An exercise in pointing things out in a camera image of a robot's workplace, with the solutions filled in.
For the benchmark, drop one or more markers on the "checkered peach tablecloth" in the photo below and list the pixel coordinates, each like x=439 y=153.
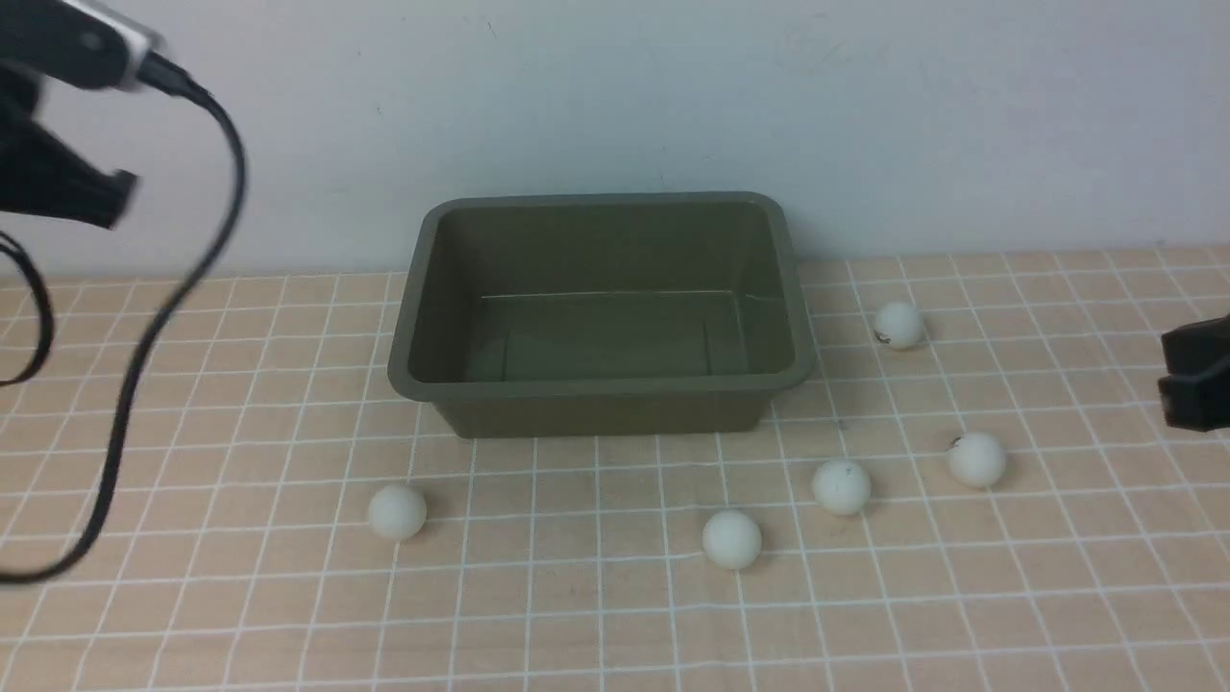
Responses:
x=238 y=555

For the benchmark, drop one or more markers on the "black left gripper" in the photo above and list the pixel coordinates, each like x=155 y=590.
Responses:
x=40 y=175

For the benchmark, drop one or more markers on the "white ping-pong ball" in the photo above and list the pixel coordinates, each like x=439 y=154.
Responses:
x=898 y=326
x=397 y=512
x=976 y=459
x=731 y=539
x=842 y=487

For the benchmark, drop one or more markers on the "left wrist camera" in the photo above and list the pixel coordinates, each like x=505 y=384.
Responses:
x=79 y=43

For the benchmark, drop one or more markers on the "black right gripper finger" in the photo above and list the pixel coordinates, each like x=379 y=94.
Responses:
x=1197 y=402
x=1198 y=350

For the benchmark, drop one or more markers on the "olive green plastic bin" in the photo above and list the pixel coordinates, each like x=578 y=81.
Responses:
x=602 y=314

